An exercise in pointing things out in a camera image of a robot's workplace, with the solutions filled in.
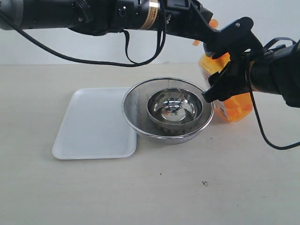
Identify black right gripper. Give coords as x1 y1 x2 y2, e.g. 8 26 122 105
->
202 50 274 102

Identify small stainless steel bowl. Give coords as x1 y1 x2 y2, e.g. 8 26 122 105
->
147 88 203 127

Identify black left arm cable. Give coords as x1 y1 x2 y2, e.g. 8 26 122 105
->
0 0 168 68

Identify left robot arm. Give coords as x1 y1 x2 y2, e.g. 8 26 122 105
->
0 0 218 42

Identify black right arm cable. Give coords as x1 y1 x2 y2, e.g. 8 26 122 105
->
245 37 300 150

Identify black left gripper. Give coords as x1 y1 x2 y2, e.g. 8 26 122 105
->
158 0 213 42

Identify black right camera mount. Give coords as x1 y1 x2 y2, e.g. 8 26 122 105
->
203 16 263 59

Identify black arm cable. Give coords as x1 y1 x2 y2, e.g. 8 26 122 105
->
245 37 300 150
0 0 168 68

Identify orange pump soap bottle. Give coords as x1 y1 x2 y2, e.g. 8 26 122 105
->
192 19 254 123

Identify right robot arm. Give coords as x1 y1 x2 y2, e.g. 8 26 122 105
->
202 40 300 108

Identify white rectangular plastic tray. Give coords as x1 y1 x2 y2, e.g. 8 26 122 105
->
52 87 137 160

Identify steel mesh colander basin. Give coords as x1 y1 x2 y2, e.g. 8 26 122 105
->
122 77 214 145

